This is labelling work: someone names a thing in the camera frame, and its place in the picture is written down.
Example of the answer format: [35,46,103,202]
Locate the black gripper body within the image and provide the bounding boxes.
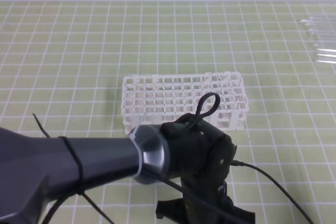
[155,177,256,223]

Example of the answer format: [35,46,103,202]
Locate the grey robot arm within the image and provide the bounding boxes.
[1,123,256,223]

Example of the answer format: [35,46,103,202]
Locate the white plastic test tube rack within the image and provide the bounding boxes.
[121,71,249,134]

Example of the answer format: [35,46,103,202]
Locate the clear glass test tube pile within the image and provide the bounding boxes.
[299,14,335,65]

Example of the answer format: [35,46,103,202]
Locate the black camera cable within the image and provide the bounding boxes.
[39,92,322,224]

